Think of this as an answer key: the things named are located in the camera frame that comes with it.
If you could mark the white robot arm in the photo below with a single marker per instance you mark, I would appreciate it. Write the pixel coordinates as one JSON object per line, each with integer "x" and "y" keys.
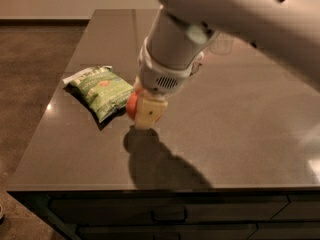
{"x": 288, "y": 31}

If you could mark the green chip bag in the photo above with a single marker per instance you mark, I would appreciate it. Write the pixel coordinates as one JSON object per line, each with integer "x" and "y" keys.
{"x": 102, "y": 90}

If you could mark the dark cabinet drawers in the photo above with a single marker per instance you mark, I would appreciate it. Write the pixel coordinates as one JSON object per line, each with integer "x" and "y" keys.
{"x": 177, "y": 216}

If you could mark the red apple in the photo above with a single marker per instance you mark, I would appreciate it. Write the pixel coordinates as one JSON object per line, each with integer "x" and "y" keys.
{"x": 131, "y": 105}

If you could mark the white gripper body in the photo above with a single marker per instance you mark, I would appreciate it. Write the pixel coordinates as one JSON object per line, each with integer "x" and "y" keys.
{"x": 159, "y": 79}

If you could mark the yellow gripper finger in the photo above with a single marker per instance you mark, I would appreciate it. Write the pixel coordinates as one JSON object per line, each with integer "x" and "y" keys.
{"x": 149, "y": 107}

